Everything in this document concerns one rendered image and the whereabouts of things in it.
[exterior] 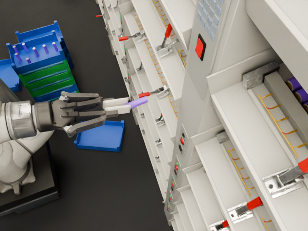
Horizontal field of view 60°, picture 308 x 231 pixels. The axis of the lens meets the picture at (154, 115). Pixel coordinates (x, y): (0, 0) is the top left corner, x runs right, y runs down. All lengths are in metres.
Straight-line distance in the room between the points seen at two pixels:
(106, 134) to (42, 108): 1.23
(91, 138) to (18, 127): 1.24
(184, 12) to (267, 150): 0.30
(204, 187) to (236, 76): 0.41
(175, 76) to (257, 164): 0.37
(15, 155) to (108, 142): 0.66
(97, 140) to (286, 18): 1.69
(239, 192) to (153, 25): 0.50
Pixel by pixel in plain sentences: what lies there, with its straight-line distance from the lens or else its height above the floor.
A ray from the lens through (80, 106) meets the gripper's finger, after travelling 0.72.
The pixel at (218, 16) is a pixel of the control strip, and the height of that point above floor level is 1.44.
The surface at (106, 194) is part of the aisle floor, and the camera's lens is 1.73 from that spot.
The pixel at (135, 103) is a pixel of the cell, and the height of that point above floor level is 1.05.
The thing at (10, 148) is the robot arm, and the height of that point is 0.52.
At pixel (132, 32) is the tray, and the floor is 0.93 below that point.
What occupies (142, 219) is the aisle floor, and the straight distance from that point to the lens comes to 1.68.
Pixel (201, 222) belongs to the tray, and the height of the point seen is 0.75.
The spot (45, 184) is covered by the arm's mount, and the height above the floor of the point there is 0.28.
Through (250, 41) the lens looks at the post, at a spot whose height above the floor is 1.41.
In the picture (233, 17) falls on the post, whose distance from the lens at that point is 0.33.
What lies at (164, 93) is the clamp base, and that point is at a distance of 0.86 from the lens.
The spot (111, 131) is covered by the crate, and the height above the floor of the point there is 0.00.
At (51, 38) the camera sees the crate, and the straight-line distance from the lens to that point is 1.93.
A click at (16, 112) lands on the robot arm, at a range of 0.68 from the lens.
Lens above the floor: 1.65
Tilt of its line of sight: 59 degrees down
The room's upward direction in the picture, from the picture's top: straight up
